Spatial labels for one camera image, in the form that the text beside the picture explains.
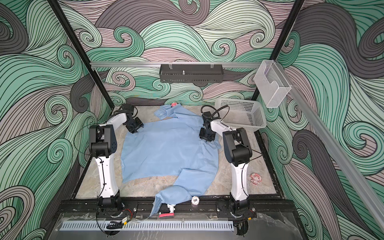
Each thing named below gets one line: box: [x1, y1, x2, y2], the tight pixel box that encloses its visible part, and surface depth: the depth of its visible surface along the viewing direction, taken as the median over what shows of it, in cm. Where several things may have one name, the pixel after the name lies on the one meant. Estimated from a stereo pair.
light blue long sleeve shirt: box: [120, 103, 221, 217], surface depth 93 cm
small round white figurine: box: [191, 196, 200, 207], surface depth 72 cm
